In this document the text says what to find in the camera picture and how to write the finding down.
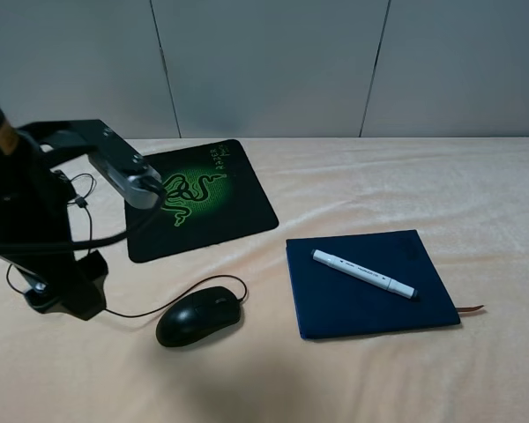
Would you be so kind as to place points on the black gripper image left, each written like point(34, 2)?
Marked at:
point(33, 209)

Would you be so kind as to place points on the white marker pen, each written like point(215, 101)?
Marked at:
point(373, 278)

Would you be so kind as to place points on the black green Razer mouse pad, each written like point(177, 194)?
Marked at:
point(213, 195)

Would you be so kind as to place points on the dark blue notebook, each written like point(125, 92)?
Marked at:
point(331, 304)

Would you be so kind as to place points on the beige fleece table cloth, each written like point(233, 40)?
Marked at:
point(468, 199)

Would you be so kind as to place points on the brown ribbon bookmark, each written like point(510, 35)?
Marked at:
point(470, 310)

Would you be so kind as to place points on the black camera cable image left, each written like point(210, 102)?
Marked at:
point(70, 242)

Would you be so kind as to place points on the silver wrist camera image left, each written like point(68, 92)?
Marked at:
point(127, 171)

